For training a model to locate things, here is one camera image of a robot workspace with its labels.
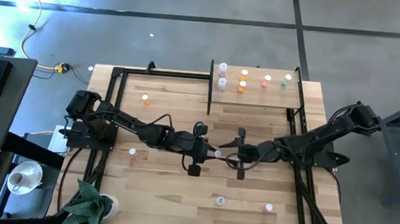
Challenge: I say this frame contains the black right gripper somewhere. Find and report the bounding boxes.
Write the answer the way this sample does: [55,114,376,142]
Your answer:
[216,126,280,184]

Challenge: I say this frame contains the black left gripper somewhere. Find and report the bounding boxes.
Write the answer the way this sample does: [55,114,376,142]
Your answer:
[176,121,221,179]

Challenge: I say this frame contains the green plant white pot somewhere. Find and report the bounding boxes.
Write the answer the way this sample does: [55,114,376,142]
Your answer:
[59,177,123,224]

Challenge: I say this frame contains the white paper sheet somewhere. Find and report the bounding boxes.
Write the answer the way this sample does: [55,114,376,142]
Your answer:
[47,124,71,155]

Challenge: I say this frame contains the white coffee cup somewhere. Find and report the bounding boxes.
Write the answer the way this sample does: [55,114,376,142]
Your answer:
[8,170,30,191]

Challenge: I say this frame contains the dark grey desk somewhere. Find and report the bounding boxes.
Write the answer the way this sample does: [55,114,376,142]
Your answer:
[0,55,39,159]

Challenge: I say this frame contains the wooden shelf black frame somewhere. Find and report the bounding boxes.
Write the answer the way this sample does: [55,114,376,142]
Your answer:
[206,58,309,123]

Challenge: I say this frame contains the black aluminium table frame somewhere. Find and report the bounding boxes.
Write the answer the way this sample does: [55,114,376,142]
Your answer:
[56,55,358,224]

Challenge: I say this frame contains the grey metal cart frame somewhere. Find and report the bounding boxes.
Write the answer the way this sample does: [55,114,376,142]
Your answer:
[373,93,400,206]

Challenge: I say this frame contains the yellow extension cable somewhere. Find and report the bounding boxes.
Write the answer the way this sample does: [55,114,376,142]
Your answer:
[14,0,75,75]

